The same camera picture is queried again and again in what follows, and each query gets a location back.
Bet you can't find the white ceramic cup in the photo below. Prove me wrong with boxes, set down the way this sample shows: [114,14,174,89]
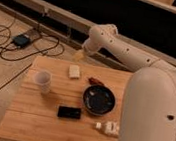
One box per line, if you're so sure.
[33,70,52,94]

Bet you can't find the blue power adapter box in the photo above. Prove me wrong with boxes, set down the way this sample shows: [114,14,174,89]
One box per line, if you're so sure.
[12,34,31,48]

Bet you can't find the white plastic bottle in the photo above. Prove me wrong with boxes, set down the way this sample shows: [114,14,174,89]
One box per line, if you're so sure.
[94,121,120,138]

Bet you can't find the black floor cable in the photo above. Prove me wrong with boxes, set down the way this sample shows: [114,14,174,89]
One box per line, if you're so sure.
[0,14,70,71]

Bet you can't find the wooden table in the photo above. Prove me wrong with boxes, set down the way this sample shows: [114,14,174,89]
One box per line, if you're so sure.
[0,56,130,141]

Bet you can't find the black rectangular phone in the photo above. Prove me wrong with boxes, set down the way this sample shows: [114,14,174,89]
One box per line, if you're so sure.
[58,106,81,119]

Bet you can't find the small red brown object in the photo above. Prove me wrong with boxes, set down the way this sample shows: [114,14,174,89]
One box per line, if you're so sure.
[88,77,104,86]

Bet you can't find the wooden beam frame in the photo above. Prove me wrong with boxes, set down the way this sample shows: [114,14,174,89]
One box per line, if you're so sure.
[0,0,176,81]

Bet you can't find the dark blue bowl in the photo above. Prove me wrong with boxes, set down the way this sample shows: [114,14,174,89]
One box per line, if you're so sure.
[82,85,116,116]

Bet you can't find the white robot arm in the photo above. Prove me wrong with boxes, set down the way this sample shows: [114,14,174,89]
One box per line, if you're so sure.
[82,24,176,141]

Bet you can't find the white sponge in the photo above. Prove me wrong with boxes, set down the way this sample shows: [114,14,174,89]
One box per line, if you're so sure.
[68,64,81,79]

